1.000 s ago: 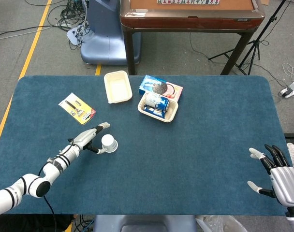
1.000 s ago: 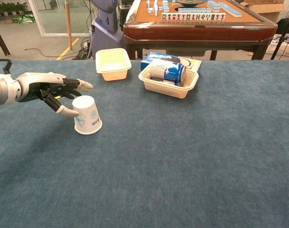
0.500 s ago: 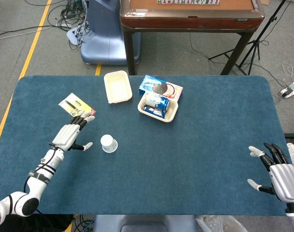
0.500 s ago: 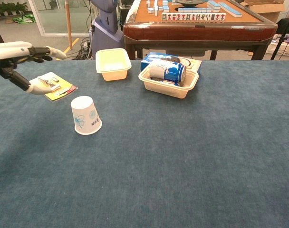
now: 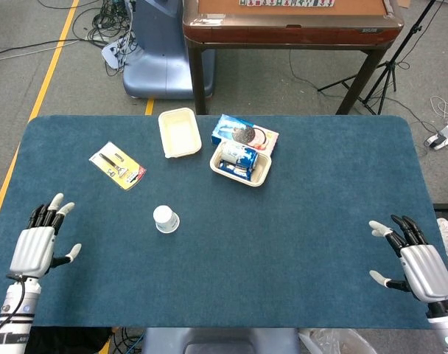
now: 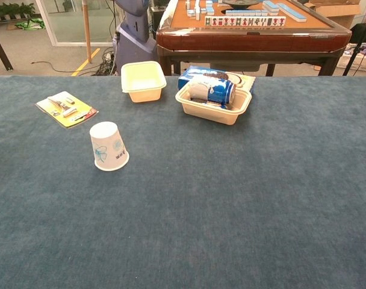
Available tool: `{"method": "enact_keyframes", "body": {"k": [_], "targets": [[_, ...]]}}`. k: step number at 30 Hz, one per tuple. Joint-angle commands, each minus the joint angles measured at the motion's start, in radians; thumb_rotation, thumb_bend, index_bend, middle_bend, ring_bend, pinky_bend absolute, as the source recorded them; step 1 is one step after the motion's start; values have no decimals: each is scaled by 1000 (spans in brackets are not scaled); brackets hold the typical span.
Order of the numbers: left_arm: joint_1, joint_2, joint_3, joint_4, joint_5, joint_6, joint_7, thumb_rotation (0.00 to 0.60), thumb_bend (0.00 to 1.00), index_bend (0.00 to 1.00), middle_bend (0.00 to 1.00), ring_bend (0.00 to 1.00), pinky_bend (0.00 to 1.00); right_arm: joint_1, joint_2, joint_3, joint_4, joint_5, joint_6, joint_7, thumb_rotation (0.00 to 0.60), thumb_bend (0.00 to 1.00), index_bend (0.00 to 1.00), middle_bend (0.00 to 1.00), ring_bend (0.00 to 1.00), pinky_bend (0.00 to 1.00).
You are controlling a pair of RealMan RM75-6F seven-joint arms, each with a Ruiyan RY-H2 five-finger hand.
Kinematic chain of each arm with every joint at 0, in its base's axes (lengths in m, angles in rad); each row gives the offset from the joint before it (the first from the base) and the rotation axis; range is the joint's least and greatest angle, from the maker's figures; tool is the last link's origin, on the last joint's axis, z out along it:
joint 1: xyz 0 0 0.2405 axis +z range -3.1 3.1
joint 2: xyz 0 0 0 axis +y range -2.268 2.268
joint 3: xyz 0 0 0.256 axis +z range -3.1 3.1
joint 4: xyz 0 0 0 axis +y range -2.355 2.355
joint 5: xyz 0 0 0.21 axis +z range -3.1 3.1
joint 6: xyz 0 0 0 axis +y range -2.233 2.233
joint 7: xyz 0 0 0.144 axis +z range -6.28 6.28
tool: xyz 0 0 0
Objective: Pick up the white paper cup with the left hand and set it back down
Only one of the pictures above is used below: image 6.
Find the empty cream plastic tray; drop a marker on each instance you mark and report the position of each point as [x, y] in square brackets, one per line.
[142, 81]

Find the blue cookie roll pack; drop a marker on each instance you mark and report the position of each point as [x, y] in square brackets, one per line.
[216, 88]

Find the blue felt table mat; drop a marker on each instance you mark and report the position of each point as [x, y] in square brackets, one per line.
[201, 195]

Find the razor blister pack yellow card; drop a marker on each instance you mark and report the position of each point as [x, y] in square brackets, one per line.
[65, 108]

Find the green bag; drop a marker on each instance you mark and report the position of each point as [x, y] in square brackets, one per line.
[31, 24]

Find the black tripod stand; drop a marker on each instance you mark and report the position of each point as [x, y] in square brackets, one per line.
[356, 48]

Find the standing mahjong tile row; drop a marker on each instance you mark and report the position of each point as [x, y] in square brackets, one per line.
[246, 21]

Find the row of potted plants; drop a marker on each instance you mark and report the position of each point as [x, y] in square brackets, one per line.
[11, 9]

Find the brown mahjong table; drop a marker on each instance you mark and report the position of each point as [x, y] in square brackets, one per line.
[246, 40]

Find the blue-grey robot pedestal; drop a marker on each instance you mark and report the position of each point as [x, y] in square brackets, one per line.
[135, 45]

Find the white plastic basket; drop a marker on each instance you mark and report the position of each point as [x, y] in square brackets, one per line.
[363, 64]

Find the black slanted table leg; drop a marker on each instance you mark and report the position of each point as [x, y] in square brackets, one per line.
[1, 51]

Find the white paper cup blue flower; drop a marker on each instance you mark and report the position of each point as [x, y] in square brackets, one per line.
[109, 147]

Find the cardboard box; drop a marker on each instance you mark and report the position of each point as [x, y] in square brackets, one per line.
[339, 12]

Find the wooden pole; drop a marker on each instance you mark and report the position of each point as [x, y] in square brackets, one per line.
[87, 30]

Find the blue cookie box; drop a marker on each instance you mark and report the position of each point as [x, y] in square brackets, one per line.
[195, 72]

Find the cream plastic tray with cookies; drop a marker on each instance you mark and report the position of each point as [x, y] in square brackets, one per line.
[213, 114]

